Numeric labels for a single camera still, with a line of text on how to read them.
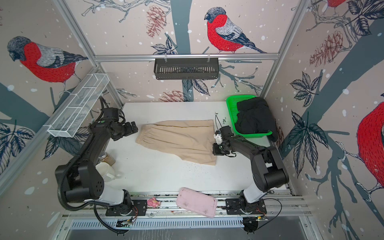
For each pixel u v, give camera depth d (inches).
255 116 39.9
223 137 29.6
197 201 29.3
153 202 28.7
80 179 16.6
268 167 18.0
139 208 28.7
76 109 30.0
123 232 26.5
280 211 27.1
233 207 28.7
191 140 38.5
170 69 42.0
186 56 35.3
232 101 45.2
